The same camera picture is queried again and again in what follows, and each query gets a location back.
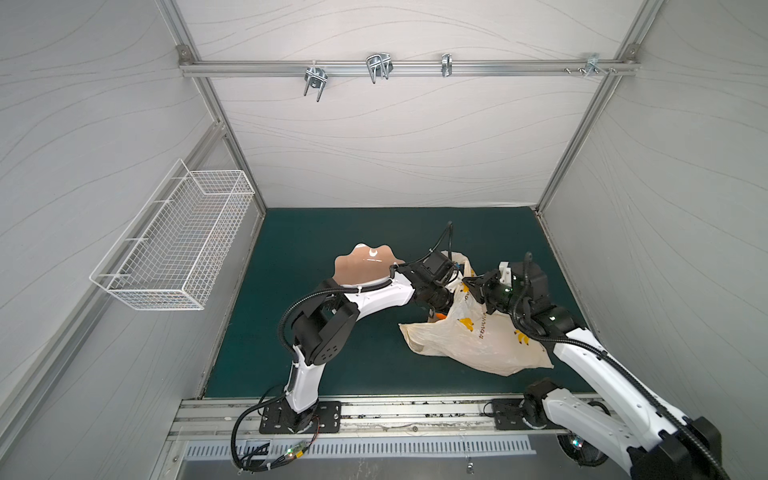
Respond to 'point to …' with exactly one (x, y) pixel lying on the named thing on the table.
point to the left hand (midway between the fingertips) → (472, 311)
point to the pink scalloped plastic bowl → (364, 265)
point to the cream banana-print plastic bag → (492, 340)
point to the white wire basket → (171, 254)
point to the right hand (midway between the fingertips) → (465, 270)
